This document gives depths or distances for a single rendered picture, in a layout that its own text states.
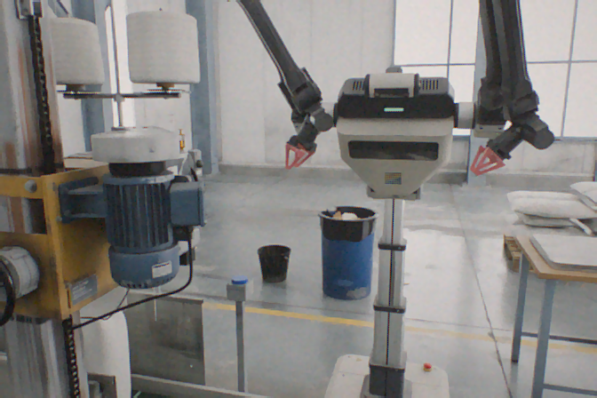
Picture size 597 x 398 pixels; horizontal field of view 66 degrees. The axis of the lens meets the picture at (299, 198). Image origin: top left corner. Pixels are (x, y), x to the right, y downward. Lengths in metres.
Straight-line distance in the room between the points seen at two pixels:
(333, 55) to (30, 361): 8.64
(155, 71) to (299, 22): 8.61
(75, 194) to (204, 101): 8.99
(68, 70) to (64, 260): 0.46
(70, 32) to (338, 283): 2.79
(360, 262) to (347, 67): 6.27
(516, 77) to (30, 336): 1.31
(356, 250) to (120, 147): 2.71
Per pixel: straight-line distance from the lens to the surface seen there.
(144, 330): 2.05
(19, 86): 1.10
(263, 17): 1.38
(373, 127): 1.56
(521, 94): 1.35
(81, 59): 1.28
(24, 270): 1.10
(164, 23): 1.12
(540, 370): 2.55
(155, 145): 0.98
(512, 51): 1.29
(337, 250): 3.51
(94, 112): 7.36
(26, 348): 1.24
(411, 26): 9.30
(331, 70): 9.40
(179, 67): 1.12
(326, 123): 1.35
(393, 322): 1.93
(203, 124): 10.04
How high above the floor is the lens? 1.48
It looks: 12 degrees down
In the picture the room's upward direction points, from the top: straight up
